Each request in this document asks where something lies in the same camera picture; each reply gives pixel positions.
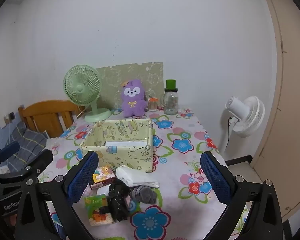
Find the green snack packet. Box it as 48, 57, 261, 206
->
84, 194, 115, 227

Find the grey plaid blanket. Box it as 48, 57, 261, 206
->
0, 121, 49, 173

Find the purple plush toy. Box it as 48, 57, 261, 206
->
121, 79, 148, 118

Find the glass mug jar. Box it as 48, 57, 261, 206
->
163, 88, 179, 115

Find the blue bed sheet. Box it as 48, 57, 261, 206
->
0, 122, 23, 155

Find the green patterned board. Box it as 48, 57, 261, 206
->
96, 62, 164, 110

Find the cartoon print tissue packet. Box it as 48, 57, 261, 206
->
91, 165, 115, 183

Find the grey sock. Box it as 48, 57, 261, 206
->
130, 185, 157, 205

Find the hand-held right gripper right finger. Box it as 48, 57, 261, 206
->
199, 151, 283, 240

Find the black power cable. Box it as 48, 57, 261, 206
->
226, 116, 234, 148

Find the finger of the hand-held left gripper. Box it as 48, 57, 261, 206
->
0, 141, 21, 174
0, 149, 54, 181

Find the black soft cloth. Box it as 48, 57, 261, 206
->
107, 179, 130, 222

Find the white soft cloth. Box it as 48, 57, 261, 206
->
115, 164, 160, 188

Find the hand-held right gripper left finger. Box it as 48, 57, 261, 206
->
15, 151, 100, 240

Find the green desk fan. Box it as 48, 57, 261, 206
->
63, 64, 112, 123

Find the yellow cartoon print storage box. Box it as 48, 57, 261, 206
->
79, 118, 157, 173

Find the beige wooden door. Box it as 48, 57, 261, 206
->
250, 0, 300, 220

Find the white standing fan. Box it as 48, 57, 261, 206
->
219, 95, 265, 153

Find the cotton swab jar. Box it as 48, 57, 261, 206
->
147, 97, 158, 112

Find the wooden headboard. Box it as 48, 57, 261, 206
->
17, 100, 87, 138

